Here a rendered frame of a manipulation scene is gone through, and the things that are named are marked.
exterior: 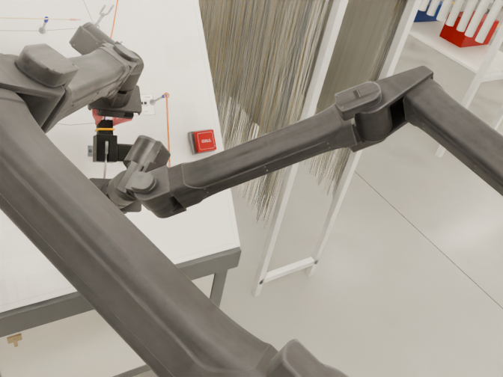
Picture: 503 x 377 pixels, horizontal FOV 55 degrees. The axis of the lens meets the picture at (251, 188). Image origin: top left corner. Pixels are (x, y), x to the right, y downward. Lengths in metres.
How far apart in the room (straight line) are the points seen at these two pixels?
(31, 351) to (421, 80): 1.05
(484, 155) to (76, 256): 0.55
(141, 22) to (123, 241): 0.92
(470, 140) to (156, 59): 0.75
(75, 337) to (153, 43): 0.74
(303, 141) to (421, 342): 1.78
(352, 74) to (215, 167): 1.24
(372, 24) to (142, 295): 1.66
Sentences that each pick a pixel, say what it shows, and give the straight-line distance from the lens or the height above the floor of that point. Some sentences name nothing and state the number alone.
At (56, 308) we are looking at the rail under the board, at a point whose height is 0.84.
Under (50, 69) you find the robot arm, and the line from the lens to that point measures 0.47.
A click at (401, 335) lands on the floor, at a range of 2.42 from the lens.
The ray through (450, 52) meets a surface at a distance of 3.70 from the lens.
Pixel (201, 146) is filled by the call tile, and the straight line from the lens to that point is 1.18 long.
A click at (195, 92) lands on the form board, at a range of 1.23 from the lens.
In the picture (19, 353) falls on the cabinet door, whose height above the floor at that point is 0.66.
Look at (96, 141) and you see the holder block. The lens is 1.05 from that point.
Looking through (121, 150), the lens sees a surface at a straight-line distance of 1.14.
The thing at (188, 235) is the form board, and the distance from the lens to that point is 1.20.
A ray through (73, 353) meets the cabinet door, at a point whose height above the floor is 0.59.
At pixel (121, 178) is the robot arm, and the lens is 0.88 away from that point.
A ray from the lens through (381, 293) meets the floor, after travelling 2.53.
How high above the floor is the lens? 1.77
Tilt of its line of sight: 38 degrees down
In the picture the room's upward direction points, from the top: 13 degrees clockwise
